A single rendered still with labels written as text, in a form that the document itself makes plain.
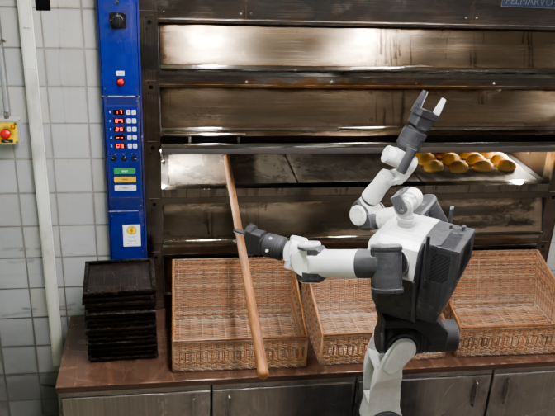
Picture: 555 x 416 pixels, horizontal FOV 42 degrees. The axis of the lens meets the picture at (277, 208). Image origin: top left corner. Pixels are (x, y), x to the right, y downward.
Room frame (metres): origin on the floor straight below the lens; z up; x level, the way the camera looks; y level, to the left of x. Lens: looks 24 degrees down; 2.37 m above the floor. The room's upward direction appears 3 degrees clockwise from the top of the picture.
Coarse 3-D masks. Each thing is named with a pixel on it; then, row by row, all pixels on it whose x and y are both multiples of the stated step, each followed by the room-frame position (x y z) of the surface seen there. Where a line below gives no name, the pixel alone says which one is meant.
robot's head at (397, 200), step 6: (396, 192) 2.16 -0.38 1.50; (402, 192) 2.12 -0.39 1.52; (396, 198) 2.10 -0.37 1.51; (402, 198) 2.10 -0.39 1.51; (396, 204) 2.10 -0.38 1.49; (402, 204) 2.09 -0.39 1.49; (408, 204) 2.09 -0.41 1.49; (396, 210) 2.10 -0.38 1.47; (402, 210) 2.10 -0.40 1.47; (408, 210) 2.09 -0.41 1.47; (402, 216) 2.10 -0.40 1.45
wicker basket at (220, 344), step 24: (192, 264) 2.86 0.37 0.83; (216, 264) 2.88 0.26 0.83; (264, 264) 2.91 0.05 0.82; (192, 288) 2.83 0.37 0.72; (240, 288) 2.86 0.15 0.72; (264, 288) 2.88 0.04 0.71; (192, 312) 2.80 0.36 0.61; (216, 312) 2.82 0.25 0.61; (264, 312) 2.85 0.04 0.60; (288, 312) 2.86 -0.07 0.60; (192, 336) 2.64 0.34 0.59; (216, 336) 2.66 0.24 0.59; (240, 336) 2.67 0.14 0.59; (264, 336) 2.67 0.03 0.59; (288, 336) 2.47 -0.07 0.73; (192, 360) 2.47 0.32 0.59; (216, 360) 2.42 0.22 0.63; (240, 360) 2.44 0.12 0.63; (288, 360) 2.46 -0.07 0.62
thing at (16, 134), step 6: (0, 120) 2.72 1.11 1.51; (6, 120) 2.72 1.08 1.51; (12, 120) 2.72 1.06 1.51; (18, 120) 2.73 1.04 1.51; (0, 126) 2.70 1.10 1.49; (6, 126) 2.71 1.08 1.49; (18, 126) 2.72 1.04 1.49; (12, 132) 2.71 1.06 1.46; (18, 132) 2.72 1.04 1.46; (0, 138) 2.70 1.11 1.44; (12, 138) 2.71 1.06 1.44; (18, 138) 2.72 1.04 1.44
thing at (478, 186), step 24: (168, 192) 2.88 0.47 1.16; (192, 192) 2.90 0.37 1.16; (216, 192) 2.91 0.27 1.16; (240, 192) 2.93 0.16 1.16; (264, 192) 2.95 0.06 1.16; (288, 192) 2.97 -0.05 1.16; (312, 192) 2.98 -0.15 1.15; (336, 192) 3.00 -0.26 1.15; (360, 192) 3.02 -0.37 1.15; (432, 192) 3.07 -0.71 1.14; (456, 192) 3.09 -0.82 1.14
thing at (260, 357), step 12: (228, 156) 3.26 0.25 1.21; (228, 168) 3.09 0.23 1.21; (228, 180) 2.95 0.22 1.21; (240, 228) 2.47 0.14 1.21; (240, 240) 2.36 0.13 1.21; (240, 252) 2.27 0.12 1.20; (240, 264) 2.20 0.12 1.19; (252, 288) 2.03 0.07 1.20; (252, 300) 1.95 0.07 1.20; (252, 312) 1.88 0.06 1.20; (252, 324) 1.82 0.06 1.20; (252, 336) 1.77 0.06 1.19; (264, 360) 1.64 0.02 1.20; (264, 372) 1.59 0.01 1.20
